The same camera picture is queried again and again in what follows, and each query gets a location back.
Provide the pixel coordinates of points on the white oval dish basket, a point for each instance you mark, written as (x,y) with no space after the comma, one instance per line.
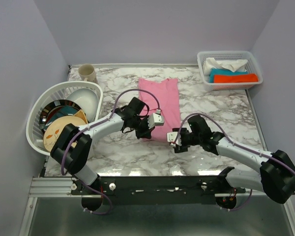
(59,91)

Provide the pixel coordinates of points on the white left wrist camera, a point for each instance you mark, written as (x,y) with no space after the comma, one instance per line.
(155,119)

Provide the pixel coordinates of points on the white folded t shirt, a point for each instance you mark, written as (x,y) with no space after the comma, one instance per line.
(231,65)

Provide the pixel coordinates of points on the tan scalloped dish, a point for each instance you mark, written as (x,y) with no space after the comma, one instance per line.
(80,114)

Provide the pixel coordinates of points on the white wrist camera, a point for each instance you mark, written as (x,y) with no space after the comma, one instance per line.
(174,139)
(155,119)

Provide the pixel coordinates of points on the dark striped rim plate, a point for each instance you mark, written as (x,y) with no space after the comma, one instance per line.
(51,110)

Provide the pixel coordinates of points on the pink t shirt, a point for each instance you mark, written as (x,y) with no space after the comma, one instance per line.
(166,97)

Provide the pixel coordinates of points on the aluminium frame rail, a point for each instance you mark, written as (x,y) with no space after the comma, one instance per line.
(70,186)

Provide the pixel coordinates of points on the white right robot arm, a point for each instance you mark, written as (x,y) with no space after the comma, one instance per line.
(271,172)

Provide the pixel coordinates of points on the orange folded t shirt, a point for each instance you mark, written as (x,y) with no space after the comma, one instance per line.
(245,78)

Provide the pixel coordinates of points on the white plastic mesh basket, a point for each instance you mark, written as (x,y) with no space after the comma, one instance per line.
(251,67)

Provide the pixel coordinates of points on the teal ceramic plate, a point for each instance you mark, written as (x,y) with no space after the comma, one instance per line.
(61,112)

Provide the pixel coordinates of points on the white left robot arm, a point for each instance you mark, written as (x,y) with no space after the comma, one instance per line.
(71,149)

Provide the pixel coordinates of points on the beige bird pattern plate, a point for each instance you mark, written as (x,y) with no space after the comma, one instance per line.
(55,128)

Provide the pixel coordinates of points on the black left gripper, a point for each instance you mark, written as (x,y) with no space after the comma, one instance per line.
(147,132)

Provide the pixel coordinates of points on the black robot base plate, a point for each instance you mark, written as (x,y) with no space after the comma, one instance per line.
(167,190)

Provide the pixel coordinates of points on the white ceramic bowl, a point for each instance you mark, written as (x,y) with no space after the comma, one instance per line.
(87,100)

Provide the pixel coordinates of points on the beige ceramic mug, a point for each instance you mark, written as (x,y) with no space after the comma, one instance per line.
(87,73)

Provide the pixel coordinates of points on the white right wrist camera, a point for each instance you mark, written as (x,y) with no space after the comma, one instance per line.
(174,139)

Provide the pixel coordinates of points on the teal folded t shirt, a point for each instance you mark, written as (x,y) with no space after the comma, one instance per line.
(216,71)

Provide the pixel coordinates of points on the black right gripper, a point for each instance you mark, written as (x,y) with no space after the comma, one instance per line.
(184,148)

